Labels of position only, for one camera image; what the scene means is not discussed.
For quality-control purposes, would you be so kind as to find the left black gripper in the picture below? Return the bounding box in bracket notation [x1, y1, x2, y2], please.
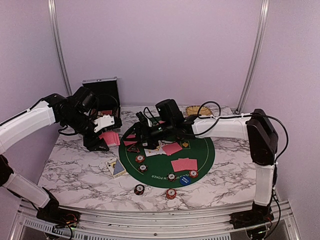
[62, 110, 109, 151]

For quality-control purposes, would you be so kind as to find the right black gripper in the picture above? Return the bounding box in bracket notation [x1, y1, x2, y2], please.
[123, 119, 175, 150]

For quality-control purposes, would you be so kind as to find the face-up card one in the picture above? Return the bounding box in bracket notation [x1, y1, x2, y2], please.
[144, 149, 158, 157]

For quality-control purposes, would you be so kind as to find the pink playing card deck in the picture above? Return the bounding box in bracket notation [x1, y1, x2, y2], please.
[99, 131, 120, 147]

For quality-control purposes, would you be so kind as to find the triangular dealer button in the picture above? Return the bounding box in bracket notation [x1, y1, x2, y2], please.
[127, 144, 140, 153]

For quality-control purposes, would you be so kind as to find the dark poker chip stack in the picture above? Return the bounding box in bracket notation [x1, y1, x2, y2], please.
[134, 184, 145, 196]

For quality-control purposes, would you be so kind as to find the red poker chip stack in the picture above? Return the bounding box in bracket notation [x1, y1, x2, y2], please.
[166, 188, 177, 200]

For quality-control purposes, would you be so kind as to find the face-up card two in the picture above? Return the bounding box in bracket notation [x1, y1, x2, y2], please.
[154, 141, 166, 155]

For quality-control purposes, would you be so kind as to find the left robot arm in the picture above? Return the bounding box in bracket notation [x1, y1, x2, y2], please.
[0, 87, 115, 223]

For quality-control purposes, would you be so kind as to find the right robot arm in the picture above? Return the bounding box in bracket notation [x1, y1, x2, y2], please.
[132, 137, 276, 224]

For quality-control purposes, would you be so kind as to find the red card deck in case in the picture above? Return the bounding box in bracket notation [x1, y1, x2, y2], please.
[98, 110, 113, 116]

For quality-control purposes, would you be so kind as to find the green round poker mat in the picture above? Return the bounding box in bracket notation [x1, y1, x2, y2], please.
[118, 137, 215, 189]

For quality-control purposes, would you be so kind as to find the blue gold card box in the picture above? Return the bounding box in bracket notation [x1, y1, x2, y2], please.
[106, 157, 127, 178]

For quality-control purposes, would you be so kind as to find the woven bamboo tray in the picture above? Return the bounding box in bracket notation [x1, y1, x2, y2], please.
[185, 105, 213, 116]

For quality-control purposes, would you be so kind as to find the aluminium poker chip case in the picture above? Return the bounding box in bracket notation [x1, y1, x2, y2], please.
[82, 76, 122, 129]

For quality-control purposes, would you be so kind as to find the blue small blind button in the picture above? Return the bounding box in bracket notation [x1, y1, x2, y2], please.
[179, 176, 191, 186]

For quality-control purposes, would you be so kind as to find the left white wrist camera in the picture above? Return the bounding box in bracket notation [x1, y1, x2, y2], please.
[93, 115, 115, 133]

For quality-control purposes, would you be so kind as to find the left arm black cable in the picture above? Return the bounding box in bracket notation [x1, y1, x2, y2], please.
[57, 93, 121, 136]

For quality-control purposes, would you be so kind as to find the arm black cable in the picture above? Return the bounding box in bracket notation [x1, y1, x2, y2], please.
[57, 93, 121, 136]
[194, 100, 290, 163]

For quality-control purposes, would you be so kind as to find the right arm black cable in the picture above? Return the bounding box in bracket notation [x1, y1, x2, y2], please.
[194, 100, 290, 163]

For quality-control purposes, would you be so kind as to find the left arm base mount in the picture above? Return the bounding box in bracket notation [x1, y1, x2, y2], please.
[36, 208, 80, 228]

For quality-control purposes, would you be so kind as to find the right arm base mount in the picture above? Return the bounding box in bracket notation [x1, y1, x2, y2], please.
[229, 210, 275, 229]

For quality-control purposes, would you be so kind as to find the left aluminium frame post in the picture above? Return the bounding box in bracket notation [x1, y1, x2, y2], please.
[47, 0, 73, 96]

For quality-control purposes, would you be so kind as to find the aluminium frame post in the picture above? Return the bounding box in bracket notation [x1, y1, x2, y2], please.
[47, 0, 73, 96]
[235, 0, 270, 113]

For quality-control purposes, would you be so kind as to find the front aluminium rail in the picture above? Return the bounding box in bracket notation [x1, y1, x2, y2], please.
[9, 199, 301, 240]

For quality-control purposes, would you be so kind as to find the right aluminium frame post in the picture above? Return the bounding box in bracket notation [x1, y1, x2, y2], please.
[235, 0, 270, 113]

